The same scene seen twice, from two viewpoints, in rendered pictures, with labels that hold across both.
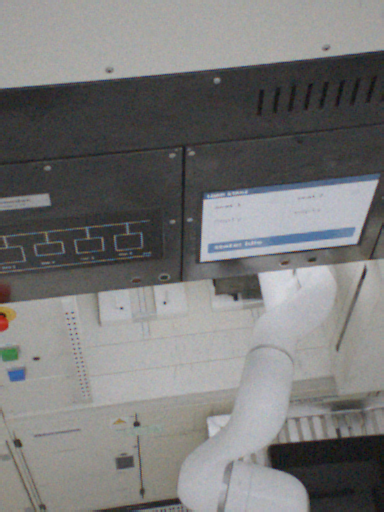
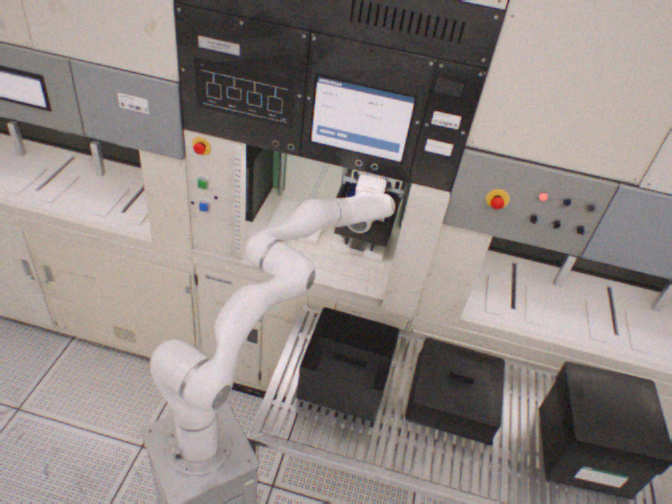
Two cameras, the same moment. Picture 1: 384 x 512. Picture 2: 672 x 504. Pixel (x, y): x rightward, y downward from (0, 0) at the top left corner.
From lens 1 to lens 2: 0.97 m
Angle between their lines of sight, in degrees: 20
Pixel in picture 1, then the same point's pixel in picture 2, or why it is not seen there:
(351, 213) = (398, 129)
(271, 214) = (353, 111)
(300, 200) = (369, 105)
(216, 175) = (325, 63)
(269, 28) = not seen: outside the picture
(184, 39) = not seen: outside the picture
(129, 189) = (279, 57)
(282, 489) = (300, 258)
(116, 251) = (267, 110)
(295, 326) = (354, 208)
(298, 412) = not seen: hidden behind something
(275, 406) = (314, 210)
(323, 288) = (380, 200)
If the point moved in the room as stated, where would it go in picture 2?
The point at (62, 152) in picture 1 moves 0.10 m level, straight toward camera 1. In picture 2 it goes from (250, 13) to (239, 27)
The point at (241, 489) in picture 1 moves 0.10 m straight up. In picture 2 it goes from (278, 250) to (279, 222)
